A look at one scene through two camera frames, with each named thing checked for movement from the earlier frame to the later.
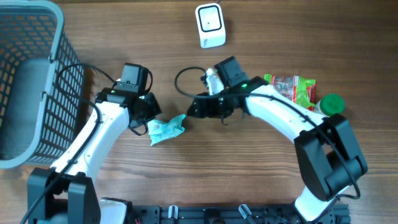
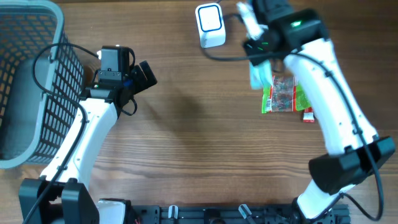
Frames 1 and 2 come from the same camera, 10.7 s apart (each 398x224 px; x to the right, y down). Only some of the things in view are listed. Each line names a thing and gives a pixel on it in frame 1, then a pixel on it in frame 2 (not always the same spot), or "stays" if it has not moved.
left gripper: [157, 110] → [143, 83]
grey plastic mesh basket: [41, 83] stays
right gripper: [206, 107] → [249, 47]
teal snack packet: [159, 130] → [260, 75]
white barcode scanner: [210, 20] stays
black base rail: [339, 214] stays
